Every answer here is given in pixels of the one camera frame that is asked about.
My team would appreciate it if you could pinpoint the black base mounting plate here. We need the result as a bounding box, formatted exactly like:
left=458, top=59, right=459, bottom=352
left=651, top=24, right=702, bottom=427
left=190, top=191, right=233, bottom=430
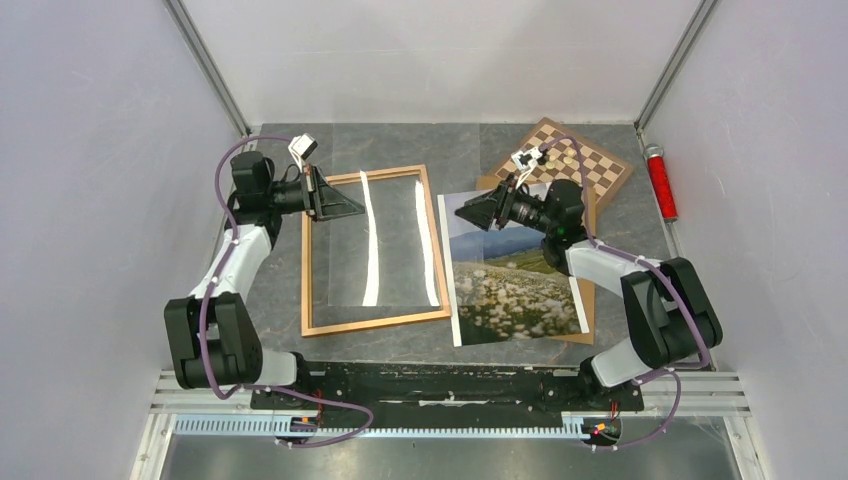
left=250, top=361, right=644, bottom=429

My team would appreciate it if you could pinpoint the white toothed cable rail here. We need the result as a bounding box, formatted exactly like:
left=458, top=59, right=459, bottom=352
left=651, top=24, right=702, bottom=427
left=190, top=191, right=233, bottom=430
left=173, top=414, right=620, bottom=440

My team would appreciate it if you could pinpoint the left corner aluminium post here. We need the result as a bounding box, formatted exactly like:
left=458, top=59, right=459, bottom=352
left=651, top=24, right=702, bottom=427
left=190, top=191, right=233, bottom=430
left=163, top=0, right=253, bottom=136

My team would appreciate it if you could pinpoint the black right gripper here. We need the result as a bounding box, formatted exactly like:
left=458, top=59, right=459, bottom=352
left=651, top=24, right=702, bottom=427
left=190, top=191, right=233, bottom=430
left=455, top=173, right=556, bottom=236

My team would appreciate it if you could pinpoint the aluminium table edge rail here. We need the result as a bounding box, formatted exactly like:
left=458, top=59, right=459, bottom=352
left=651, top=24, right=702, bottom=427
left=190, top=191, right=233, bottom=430
left=148, top=370, right=753, bottom=419

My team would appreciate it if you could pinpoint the red cylinder tool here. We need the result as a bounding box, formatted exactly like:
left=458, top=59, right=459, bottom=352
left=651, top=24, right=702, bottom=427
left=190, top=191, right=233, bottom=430
left=644, top=144, right=678, bottom=223

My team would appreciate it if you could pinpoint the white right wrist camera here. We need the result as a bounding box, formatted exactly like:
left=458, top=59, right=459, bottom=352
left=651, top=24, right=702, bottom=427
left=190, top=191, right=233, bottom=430
left=510, top=147, right=548, bottom=188

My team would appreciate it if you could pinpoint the wooden picture frame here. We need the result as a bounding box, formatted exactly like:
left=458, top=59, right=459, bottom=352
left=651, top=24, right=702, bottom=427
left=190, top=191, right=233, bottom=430
left=301, top=164, right=451, bottom=338

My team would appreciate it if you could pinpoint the landscape photo print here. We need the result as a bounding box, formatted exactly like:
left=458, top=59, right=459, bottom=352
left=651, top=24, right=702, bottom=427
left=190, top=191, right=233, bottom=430
left=437, top=191, right=595, bottom=347

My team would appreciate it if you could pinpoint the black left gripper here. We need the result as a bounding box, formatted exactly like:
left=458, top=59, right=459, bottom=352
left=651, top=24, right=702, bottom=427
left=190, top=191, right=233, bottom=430
left=266, top=165, right=364, bottom=223

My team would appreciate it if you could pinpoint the wooden chessboard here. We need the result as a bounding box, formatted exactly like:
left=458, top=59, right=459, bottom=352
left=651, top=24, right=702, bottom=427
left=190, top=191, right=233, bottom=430
left=513, top=117, right=635, bottom=212

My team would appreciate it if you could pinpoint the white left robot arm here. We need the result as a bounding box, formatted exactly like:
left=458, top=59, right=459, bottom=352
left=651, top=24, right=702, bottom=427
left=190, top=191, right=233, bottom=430
left=164, top=151, right=366, bottom=396

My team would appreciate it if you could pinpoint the clear acrylic sheet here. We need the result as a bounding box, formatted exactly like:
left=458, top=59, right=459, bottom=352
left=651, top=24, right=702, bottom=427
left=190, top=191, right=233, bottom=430
left=326, top=171, right=442, bottom=312

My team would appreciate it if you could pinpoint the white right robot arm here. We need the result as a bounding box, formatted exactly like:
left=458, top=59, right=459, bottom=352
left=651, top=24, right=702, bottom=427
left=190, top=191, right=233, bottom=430
left=455, top=176, right=723, bottom=408

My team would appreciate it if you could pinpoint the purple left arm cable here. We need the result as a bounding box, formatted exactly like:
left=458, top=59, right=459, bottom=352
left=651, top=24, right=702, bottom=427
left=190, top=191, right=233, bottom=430
left=198, top=135, right=376, bottom=450

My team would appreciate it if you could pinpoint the brown backing board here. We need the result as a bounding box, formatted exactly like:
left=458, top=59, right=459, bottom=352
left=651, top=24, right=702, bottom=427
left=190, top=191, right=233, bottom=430
left=450, top=176, right=599, bottom=346

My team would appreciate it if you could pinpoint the corner aluminium post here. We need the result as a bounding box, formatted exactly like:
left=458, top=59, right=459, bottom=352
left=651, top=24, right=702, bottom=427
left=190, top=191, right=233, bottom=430
left=634, top=0, right=720, bottom=133
left=163, top=0, right=253, bottom=136

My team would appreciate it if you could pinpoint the right corner aluminium post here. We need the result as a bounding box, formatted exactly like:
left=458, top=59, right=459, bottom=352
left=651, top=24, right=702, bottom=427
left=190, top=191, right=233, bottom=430
left=634, top=0, right=720, bottom=133

